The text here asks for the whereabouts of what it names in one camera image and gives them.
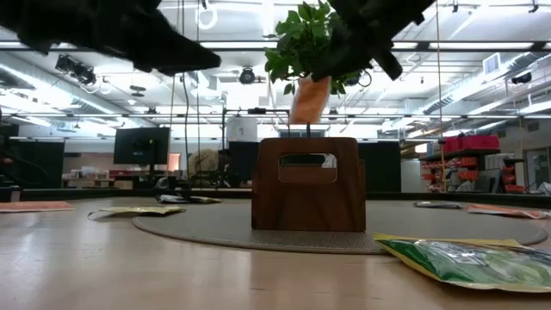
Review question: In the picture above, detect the brown wooden caddy box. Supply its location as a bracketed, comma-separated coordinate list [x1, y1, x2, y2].
[251, 136, 368, 233]

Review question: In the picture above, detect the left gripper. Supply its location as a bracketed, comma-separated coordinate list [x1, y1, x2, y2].
[0, 0, 221, 77]

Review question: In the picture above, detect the black computer monitor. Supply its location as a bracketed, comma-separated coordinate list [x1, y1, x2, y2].
[113, 127, 171, 166]

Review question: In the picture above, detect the dark hanging cable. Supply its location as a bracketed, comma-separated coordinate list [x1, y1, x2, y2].
[179, 0, 191, 173]

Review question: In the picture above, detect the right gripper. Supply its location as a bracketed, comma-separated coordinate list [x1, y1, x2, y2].
[312, 0, 436, 82]

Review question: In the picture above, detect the person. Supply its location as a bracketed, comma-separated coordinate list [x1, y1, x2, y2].
[188, 148, 221, 189]

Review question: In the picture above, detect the black ceiling spotlight cluster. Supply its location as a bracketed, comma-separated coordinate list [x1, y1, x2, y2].
[54, 53, 98, 87]

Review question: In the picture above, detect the small green potted tree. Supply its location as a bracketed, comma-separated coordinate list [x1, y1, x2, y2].
[263, 0, 374, 139]

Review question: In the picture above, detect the shelf with red bins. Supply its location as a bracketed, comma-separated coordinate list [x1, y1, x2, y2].
[419, 134, 525, 194]

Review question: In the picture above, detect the grey ceiling vent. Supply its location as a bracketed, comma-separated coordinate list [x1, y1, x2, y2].
[482, 52, 503, 77]

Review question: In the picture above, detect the green tea packet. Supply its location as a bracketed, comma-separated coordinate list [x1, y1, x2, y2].
[373, 232, 551, 295]

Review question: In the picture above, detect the cluttered workbench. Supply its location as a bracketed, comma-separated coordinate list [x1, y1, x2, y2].
[62, 165, 150, 189]

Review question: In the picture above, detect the yellow pole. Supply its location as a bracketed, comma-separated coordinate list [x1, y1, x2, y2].
[437, 137, 448, 194]

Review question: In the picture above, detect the black metal frame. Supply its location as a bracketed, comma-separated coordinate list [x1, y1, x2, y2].
[220, 107, 292, 189]

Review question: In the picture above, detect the black table edge rail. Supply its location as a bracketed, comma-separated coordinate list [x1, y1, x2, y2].
[0, 185, 551, 210]

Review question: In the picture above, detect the round black ceiling lamp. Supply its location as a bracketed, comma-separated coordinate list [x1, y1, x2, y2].
[238, 66, 257, 85]

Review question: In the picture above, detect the round grey placemat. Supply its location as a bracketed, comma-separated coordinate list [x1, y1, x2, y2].
[131, 198, 548, 255]

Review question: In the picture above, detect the yellow tea packet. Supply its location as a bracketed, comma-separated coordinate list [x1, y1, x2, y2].
[87, 206, 187, 221]

